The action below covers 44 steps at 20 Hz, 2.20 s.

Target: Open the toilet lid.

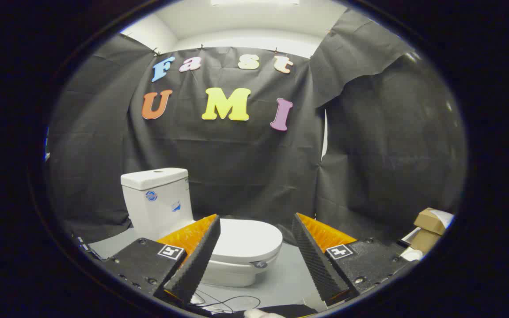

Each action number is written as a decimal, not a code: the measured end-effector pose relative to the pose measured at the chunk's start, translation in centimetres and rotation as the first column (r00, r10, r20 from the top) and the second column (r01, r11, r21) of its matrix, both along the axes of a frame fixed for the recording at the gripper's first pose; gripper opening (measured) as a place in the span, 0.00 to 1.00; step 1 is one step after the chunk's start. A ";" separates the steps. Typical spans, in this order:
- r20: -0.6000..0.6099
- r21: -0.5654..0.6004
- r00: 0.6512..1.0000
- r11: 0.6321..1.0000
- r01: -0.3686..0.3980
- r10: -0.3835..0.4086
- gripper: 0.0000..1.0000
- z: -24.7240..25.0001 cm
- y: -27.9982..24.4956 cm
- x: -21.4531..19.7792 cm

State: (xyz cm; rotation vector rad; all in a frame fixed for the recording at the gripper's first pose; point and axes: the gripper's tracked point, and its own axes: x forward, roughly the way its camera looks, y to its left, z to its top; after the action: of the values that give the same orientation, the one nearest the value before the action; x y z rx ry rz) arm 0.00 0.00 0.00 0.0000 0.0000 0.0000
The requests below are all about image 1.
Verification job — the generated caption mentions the black backdrop cloth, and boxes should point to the black backdrop cloth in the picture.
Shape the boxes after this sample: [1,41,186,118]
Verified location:
[47,9,467,244]

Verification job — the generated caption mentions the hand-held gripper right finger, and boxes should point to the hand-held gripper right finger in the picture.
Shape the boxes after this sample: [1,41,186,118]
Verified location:
[291,212,418,306]

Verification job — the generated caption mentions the white toilet lid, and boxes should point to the white toilet lid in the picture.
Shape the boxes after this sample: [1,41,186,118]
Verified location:
[213,219,284,264]

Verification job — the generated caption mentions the ceiling light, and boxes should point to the ceiling light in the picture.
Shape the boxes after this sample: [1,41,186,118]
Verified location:
[210,0,300,7]

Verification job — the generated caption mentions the small cardboard box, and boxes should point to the small cardboard box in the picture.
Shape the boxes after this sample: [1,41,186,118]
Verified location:
[414,208,447,235]
[409,229,441,255]

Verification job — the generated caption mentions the thin black cable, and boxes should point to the thin black cable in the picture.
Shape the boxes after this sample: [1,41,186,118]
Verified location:
[192,289,262,315]

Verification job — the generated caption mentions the white toilet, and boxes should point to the white toilet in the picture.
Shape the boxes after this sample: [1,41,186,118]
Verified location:
[121,168,281,288]

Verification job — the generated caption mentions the white toilet seat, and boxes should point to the white toilet seat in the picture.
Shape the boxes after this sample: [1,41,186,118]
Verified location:
[210,247,283,268]

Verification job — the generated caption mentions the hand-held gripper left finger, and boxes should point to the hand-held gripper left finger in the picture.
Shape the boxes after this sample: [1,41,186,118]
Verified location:
[103,214,222,307]

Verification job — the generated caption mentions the white toilet tank cover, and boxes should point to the white toilet tank cover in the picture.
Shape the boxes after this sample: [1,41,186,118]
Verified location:
[121,168,189,191]

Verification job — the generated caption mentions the white paper sheet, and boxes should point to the white paper sheet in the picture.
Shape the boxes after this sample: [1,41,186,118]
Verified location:
[431,209,455,228]

